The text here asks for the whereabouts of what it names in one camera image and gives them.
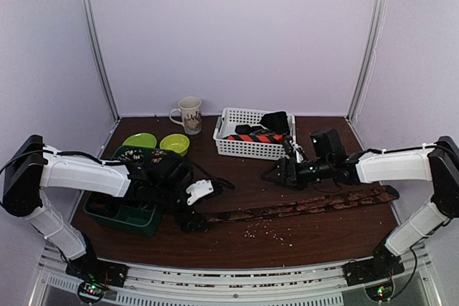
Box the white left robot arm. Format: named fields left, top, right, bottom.
left=1, top=135, right=217, bottom=280

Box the green compartment tray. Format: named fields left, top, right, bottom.
left=83, top=145, right=164, bottom=237

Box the white patterned rolled tie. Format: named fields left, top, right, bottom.
left=118, top=149, right=144, bottom=161

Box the dark red patterned tie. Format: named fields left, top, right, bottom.
left=204, top=185, right=399, bottom=223

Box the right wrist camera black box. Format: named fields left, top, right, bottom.
left=310, top=128, right=346, bottom=159

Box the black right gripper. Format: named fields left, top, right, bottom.
left=260, top=157, right=332, bottom=192

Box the white perforated plastic basket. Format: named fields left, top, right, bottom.
left=213, top=107, right=285, bottom=161

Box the lime green bowl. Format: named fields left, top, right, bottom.
left=159, top=133, right=190, bottom=157

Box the left aluminium frame post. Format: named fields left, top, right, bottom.
left=81, top=0, right=120, bottom=121

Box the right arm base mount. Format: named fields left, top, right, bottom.
left=342, top=257, right=404, bottom=303

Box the right aluminium frame post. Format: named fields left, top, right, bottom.
left=347, top=0, right=387, bottom=123

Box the orange navy striped tie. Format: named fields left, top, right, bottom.
left=224, top=135, right=285, bottom=144

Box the lime green plate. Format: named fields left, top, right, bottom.
left=123, top=133, right=157, bottom=149

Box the cream patterned mug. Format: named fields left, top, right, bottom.
left=169, top=97, right=202, bottom=135

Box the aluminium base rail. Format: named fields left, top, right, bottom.
left=28, top=243, right=442, bottom=306

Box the aluminium frame post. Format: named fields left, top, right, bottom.
left=81, top=0, right=120, bottom=121
left=347, top=0, right=387, bottom=123

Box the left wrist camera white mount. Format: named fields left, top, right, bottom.
left=186, top=180, right=214, bottom=206

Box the rolled tie in tray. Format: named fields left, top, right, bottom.
left=151, top=150, right=168, bottom=164

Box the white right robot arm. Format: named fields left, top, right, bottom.
left=261, top=129, right=458, bottom=279

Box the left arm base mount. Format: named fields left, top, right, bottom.
left=65, top=261, right=128, bottom=305

